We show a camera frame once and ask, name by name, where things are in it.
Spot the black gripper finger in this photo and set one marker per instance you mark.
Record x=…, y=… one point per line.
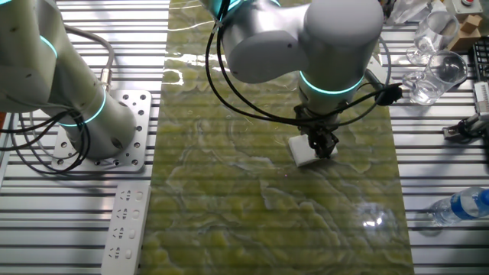
x=315, y=144
x=329, y=147

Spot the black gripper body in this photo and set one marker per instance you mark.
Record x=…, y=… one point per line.
x=321, y=128

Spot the white rectangular sponge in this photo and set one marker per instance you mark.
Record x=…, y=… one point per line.
x=302, y=151

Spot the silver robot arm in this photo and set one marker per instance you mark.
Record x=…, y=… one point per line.
x=76, y=95

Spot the green marble pattern mat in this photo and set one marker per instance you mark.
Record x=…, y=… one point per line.
x=248, y=198

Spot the clear glass mug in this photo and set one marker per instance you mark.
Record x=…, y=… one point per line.
x=439, y=76

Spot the blue capped water bottle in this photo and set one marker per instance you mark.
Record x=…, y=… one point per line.
x=458, y=206

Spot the clear wine glass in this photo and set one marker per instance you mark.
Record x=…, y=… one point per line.
x=435, y=34

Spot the brown wooden blocks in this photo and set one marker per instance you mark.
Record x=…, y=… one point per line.
x=466, y=34

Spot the black keyboard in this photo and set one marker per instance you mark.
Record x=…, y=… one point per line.
x=482, y=61

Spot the emergency stop button box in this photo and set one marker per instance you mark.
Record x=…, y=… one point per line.
x=468, y=5

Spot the white power strip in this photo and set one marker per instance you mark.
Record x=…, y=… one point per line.
x=124, y=229

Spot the small camera on clamp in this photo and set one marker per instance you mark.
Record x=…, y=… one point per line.
x=464, y=129

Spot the silver ribbed camera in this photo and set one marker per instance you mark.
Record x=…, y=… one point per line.
x=482, y=97

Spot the silver perforated base plate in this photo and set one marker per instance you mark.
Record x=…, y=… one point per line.
x=139, y=126

